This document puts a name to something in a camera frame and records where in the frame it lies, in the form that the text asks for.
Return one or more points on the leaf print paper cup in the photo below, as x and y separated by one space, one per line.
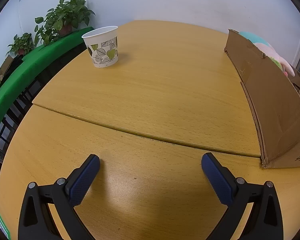
102 52

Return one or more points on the small potted green plant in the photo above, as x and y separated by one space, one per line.
21 43

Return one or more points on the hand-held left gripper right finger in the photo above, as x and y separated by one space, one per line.
218 180

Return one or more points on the wooden desk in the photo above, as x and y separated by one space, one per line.
150 92

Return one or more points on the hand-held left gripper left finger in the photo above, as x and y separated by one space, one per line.
83 180

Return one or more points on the cardboard box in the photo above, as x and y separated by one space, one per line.
272 100

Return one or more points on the large potted green plant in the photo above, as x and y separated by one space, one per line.
65 15

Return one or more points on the green cloth cover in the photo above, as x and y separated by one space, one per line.
40 57

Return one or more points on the green haired pig plush toy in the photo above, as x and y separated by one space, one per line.
287 66

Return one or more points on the small brown cardboard carton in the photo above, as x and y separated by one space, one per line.
5 66

